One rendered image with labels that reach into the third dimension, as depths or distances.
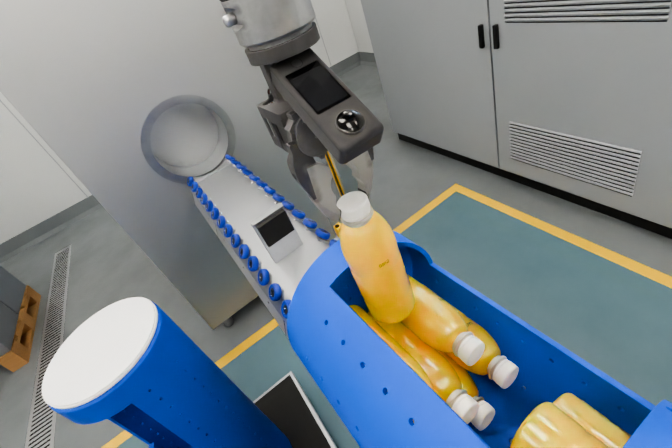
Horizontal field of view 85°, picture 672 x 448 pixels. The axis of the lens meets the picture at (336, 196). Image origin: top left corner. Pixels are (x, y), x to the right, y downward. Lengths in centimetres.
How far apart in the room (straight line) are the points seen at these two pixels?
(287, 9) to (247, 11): 3
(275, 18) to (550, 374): 58
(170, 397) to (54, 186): 407
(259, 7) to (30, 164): 463
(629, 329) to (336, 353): 160
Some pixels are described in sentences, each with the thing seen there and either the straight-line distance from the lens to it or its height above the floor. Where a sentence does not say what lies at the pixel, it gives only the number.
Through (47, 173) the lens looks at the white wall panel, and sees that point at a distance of 491.
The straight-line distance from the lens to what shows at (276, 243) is 106.
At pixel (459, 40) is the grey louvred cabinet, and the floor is 92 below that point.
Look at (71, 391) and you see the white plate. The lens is 106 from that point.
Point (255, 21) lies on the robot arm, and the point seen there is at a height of 159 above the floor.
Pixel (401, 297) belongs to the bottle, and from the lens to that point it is 52.
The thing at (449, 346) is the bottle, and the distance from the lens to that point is 59.
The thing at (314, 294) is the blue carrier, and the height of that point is 122.
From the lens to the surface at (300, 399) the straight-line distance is 176.
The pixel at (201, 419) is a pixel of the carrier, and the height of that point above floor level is 75.
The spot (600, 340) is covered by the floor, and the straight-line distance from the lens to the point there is 193.
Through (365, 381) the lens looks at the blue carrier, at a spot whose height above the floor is 120.
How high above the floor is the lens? 163
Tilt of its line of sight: 34 degrees down
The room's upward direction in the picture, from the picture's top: 22 degrees counter-clockwise
